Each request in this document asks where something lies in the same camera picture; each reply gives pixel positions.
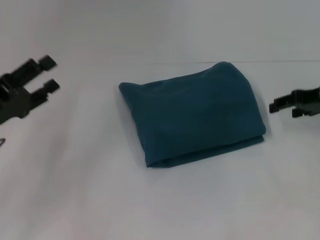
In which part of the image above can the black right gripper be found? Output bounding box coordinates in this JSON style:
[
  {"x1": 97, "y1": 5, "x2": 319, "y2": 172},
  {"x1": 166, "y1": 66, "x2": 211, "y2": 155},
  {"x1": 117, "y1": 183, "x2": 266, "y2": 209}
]
[{"x1": 268, "y1": 86, "x2": 320, "y2": 119}]

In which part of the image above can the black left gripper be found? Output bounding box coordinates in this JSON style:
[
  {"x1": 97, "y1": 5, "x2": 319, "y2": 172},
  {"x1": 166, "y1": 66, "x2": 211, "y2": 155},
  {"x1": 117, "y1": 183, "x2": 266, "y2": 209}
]
[{"x1": 0, "y1": 54, "x2": 61, "y2": 125}]

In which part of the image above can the teal blue shirt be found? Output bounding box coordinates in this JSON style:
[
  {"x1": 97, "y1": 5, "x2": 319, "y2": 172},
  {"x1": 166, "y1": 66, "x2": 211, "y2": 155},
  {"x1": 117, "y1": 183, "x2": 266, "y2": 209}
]
[{"x1": 118, "y1": 61, "x2": 267, "y2": 169}]

